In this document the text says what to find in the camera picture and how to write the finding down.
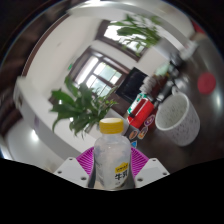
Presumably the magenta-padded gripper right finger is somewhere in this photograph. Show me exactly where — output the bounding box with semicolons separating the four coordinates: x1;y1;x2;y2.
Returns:
130;147;170;188

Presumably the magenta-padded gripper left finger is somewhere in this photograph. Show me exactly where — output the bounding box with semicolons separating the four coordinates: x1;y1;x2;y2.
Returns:
53;147;98;188

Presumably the yellow-capped clear drink bottle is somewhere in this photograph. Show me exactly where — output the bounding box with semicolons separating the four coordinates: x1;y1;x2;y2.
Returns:
93;117;132;191

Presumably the orange round badge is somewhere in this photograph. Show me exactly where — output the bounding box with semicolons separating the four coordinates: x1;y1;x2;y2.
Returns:
128;129;140;141
137;125;149;141

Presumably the purple round badge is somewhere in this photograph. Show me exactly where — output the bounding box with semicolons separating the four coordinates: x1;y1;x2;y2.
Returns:
143;114;157;131

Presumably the white speckled mug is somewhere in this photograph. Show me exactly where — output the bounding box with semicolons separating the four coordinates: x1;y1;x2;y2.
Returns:
154;92;201;147

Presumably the red plastic box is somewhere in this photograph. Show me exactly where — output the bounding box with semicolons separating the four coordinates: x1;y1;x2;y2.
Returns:
127;98;155;130

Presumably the large potted plant white pot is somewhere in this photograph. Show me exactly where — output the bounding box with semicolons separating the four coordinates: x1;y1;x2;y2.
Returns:
111;13;163;52
49;75;118;137

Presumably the green box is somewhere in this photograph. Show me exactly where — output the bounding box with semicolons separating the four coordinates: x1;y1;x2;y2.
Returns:
129;92;148;111

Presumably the tea set on wooden tray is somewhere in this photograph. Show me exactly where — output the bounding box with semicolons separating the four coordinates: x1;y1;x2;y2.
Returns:
143;71;173;101

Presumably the black chair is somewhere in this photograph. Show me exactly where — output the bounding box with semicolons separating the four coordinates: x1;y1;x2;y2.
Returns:
115;66;148;105

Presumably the dark wooden double door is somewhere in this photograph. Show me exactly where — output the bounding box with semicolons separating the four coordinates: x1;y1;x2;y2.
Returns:
73;46;130;98

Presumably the flat round red coaster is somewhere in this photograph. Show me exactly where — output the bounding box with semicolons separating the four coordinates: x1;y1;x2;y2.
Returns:
197;71;217;95

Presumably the dark wooden framed window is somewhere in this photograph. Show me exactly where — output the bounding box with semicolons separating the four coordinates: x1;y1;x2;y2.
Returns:
95;19;149;63

